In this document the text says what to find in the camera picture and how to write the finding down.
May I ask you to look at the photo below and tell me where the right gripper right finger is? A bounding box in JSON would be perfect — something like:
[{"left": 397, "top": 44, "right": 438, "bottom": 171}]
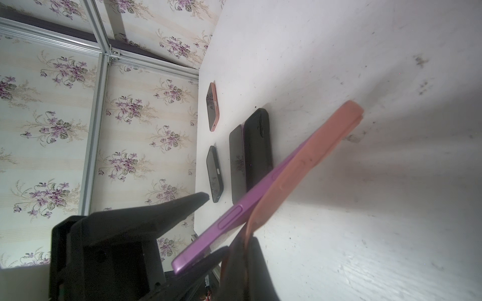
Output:
[{"left": 246, "top": 237, "right": 280, "bottom": 301}]

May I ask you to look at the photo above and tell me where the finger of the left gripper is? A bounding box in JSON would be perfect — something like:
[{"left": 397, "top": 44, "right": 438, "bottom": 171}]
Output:
[
  {"left": 140, "top": 247, "right": 229, "bottom": 300},
  {"left": 80, "top": 193, "right": 210, "bottom": 247}
]

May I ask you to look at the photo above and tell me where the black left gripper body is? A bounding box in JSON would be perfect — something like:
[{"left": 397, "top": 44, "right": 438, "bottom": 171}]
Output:
[{"left": 48, "top": 216, "right": 166, "bottom": 300}]

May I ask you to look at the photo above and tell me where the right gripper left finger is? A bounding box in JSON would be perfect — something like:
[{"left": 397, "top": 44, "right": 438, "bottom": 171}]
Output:
[{"left": 216, "top": 226, "right": 249, "bottom": 301}]

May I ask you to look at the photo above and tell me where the purple smartphone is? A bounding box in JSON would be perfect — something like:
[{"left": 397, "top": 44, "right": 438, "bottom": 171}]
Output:
[{"left": 172, "top": 142, "right": 306, "bottom": 275}]

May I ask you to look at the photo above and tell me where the black smartphone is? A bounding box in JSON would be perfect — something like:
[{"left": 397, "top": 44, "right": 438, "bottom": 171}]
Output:
[{"left": 229, "top": 125, "right": 247, "bottom": 204}]

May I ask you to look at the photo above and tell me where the black phone case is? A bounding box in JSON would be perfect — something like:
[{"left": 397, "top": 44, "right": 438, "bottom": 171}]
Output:
[{"left": 244, "top": 108, "right": 274, "bottom": 191}]

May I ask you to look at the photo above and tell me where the pink-cased phone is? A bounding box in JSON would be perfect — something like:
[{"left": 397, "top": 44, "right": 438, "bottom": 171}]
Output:
[
  {"left": 206, "top": 82, "right": 220, "bottom": 132},
  {"left": 244, "top": 100, "right": 364, "bottom": 247}
]

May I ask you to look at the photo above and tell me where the black phone left front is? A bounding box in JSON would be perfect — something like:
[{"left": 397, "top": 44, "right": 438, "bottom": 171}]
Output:
[{"left": 206, "top": 145, "right": 224, "bottom": 203}]

